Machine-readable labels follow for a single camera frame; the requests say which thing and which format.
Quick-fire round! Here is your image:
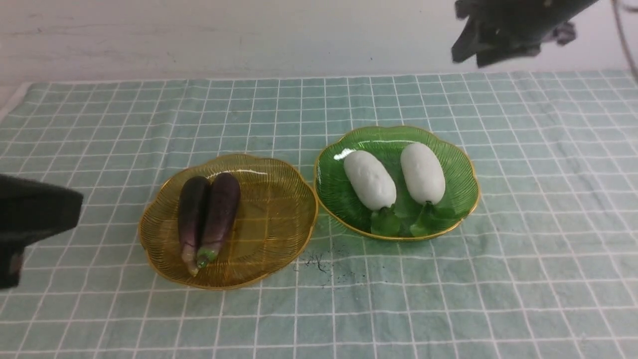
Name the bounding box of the green checkered tablecloth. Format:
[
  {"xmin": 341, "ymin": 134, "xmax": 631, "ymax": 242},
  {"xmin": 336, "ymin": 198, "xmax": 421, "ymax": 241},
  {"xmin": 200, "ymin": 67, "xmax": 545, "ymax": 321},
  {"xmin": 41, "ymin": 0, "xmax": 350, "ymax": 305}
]
[{"xmin": 1, "ymin": 71, "xmax": 638, "ymax": 359}]

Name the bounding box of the dark purple eggplant yellow stem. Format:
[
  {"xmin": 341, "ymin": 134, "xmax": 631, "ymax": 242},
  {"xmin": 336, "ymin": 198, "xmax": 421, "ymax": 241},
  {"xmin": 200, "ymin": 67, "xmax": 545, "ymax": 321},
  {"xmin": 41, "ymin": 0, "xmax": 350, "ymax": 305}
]
[{"xmin": 177, "ymin": 177, "xmax": 210, "ymax": 277}]

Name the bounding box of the white radish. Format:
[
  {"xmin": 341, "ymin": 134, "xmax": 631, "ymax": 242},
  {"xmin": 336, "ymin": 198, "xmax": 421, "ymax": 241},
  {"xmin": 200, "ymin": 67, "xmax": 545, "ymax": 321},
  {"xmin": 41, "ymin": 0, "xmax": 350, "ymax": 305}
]
[
  {"xmin": 400, "ymin": 143, "xmax": 456, "ymax": 238},
  {"xmin": 343, "ymin": 150, "xmax": 402, "ymax": 238}
]

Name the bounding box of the purple eggplant green stem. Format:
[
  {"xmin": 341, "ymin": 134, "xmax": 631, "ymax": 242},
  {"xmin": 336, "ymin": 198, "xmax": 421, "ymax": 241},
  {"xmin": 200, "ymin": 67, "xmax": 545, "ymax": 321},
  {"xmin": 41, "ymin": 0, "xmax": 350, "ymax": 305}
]
[{"xmin": 196, "ymin": 173, "xmax": 241, "ymax": 269}]

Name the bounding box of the grey cable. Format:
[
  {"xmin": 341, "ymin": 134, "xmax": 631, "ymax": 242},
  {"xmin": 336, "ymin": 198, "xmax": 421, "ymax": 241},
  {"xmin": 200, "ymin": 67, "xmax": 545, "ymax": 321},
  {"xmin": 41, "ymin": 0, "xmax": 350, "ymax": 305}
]
[{"xmin": 612, "ymin": 0, "xmax": 638, "ymax": 83}]

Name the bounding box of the amber ribbed plastic plate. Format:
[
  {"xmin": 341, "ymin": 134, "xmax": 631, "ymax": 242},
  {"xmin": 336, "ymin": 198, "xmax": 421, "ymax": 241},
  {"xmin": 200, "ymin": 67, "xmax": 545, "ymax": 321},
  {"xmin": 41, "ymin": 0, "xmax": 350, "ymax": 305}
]
[{"xmin": 138, "ymin": 153, "xmax": 319, "ymax": 290}]

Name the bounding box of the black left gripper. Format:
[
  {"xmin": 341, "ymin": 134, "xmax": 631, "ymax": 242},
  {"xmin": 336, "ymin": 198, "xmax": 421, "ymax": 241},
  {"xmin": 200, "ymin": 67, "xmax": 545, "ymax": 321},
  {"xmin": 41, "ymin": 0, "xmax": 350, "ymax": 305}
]
[{"xmin": 0, "ymin": 174, "xmax": 84, "ymax": 290}]

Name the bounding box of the green ribbed plastic plate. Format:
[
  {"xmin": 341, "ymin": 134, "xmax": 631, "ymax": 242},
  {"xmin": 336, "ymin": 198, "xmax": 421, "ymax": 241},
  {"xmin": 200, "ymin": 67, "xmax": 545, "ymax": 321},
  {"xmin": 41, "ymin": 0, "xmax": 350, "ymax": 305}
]
[{"xmin": 314, "ymin": 126, "xmax": 480, "ymax": 241}]

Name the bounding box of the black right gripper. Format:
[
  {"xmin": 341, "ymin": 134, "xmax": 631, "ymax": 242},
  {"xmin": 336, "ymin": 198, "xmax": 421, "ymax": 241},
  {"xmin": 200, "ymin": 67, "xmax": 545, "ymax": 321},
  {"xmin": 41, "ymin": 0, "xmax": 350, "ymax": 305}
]
[{"xmin": 451, "ymin": 0, "xmax": 595, "ymax": 68}]

